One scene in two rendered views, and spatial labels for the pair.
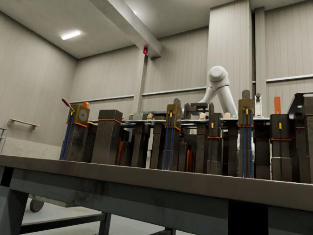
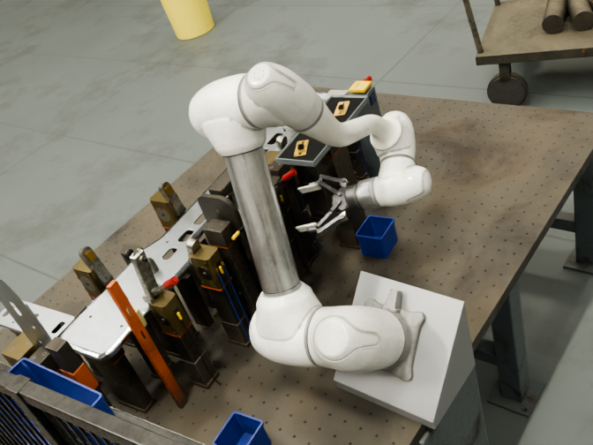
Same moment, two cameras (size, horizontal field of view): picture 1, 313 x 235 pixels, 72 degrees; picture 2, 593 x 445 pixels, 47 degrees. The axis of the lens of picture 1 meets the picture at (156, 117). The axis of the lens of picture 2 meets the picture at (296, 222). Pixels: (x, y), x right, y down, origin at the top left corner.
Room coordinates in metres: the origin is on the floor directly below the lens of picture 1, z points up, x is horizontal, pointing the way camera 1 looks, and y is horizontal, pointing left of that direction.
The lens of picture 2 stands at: (2.06, -1.89, 2.20)
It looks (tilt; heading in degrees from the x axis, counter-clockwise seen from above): 36 degrees down; 107
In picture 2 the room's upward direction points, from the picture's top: 19 degrees counter-clockwise
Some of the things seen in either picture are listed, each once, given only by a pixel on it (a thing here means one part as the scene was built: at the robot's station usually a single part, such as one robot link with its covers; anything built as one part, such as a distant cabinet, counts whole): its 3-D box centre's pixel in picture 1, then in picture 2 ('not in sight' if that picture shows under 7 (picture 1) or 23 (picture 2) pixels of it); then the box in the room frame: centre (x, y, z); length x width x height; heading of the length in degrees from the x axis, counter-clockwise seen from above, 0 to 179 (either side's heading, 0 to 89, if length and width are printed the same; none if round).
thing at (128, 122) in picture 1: (170, 123); (219, 198); (1.28, -0.09, 1.00); 1.38 x 0.22 x 0.02; 65
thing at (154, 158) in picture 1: (159, 148); not in sight; (1.32, -0.04, 0.84); 0.12 x 0.05 x 0.29; 155
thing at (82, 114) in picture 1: (73, 134); not in sight; (1.35, 0.51, 0.88); 0.14 x 0.09 x 0.36; 155
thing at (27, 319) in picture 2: not in sight; (29, 324); (0.96, -0.77, 1.17); 0.12 x 0.01 x 0.34; 155
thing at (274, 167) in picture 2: not in sight; (292, 214); (1.52, -0.12, 0.90); 0.05 x 0.05 x 0.40; 65
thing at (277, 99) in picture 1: (278, 139); (150, 349); (1.18, -0.69, 0.95); 0.03 x 0.01 x 0.50; 65
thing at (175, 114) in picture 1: (171, 138); (178, 235); (1.08, -0.08, 0.87); 0.12 x 0.07 x 0.35; 155
